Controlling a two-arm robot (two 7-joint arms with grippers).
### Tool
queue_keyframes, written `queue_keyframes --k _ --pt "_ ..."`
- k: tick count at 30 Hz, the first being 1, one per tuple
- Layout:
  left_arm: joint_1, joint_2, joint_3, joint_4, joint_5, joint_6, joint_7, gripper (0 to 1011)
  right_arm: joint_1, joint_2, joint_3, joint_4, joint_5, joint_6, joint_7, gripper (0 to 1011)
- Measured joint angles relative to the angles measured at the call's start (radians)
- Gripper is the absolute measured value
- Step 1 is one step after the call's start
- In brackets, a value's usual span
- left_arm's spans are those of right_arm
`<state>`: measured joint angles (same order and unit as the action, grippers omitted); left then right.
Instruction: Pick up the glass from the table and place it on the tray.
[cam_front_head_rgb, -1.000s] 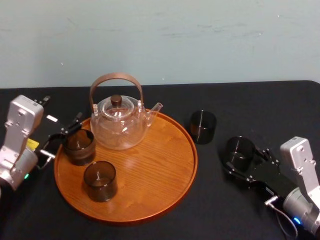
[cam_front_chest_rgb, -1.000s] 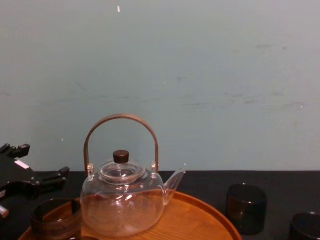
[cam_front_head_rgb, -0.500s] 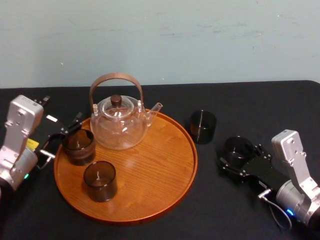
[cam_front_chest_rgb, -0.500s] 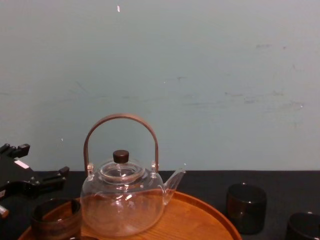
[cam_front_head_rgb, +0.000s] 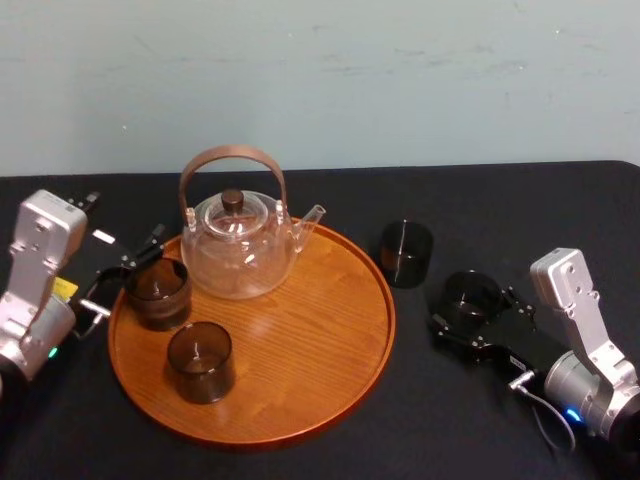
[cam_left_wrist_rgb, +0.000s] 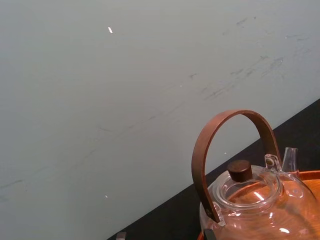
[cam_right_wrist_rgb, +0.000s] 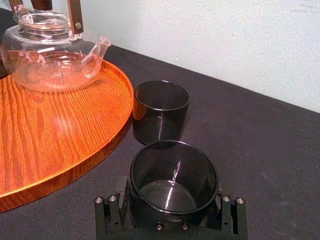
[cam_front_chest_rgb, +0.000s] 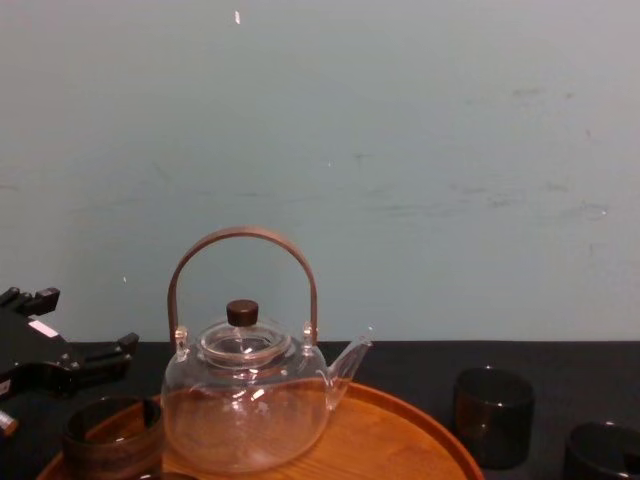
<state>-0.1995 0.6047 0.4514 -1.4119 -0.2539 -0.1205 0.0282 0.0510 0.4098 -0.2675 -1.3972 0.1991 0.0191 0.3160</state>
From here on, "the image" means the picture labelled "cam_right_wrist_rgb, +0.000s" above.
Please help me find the dark smoked glass cup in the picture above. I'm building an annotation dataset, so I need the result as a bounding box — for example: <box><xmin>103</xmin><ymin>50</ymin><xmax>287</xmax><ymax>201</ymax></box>
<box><xmin>129</xmin><ymin>139</ymin><xmax>220</xmax><ymax>226</ymax></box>
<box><xmin>132</xmin><ymin>80</ymin><xmax>191</xmax><ymax>146</ymax></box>

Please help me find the clear glass teapot lid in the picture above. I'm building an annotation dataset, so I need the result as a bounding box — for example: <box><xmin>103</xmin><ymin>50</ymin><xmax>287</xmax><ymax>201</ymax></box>
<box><xmin>13</xmin><ymin>5</ymin><xmax>71</xmax><ymax>39</ymax></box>

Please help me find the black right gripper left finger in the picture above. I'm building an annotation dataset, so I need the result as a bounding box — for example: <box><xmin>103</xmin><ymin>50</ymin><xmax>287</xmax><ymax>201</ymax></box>
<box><xmin>94</xmin><ymin>175</ymin><xmax>132</xmax><ymax>235</ymax></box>

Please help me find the black table cloth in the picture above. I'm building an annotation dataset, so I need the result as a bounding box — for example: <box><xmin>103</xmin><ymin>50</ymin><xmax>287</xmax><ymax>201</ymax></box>
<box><xmin>0</xmin><ymin>7</ymin><xmax>320</xmax><ymax>240</ymax></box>

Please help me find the round orange wooden tray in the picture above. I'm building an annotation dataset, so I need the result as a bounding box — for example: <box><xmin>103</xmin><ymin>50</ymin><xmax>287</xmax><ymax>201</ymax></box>
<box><xmin>0</xmin><ymin>58</ymin><xmax>135</xmax><ymax>214</ymax></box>

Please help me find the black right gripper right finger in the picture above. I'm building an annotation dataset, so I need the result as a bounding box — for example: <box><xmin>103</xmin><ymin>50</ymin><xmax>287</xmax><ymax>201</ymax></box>
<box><xmin>214</xmin><ymin>184</ymin><xmax>247</xmax><ymax>236</ymax></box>

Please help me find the clear glass teapot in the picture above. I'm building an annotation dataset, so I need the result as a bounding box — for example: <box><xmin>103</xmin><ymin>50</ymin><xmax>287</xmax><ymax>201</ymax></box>
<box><xmin>0</xmin><ymin>0</ymin><xmax>112</xmax><ymax>88</ymax></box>

